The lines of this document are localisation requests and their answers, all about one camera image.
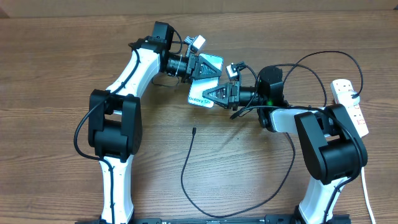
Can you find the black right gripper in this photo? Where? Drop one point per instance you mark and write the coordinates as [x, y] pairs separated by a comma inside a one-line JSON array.
[[226, 99]]

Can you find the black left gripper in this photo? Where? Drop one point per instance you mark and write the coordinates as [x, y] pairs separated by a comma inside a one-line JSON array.
[[191, 71]]

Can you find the Samsung Galaxy smartphone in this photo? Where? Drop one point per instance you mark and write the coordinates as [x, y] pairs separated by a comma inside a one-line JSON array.
[[197, 88]]

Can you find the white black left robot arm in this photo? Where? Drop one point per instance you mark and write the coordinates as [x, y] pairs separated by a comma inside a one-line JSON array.
[[115, 118]]

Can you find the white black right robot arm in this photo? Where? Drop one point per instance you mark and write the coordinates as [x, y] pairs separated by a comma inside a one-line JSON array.
[[332, 149]]

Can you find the white charger plug adapter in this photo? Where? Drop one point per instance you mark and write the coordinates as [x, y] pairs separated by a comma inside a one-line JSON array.
[[348, 98]]

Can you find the white power strip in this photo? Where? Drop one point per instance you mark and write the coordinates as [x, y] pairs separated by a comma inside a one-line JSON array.
[[355, 113]]

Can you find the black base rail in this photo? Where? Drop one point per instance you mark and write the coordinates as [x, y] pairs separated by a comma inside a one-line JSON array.
[[268, 219]]

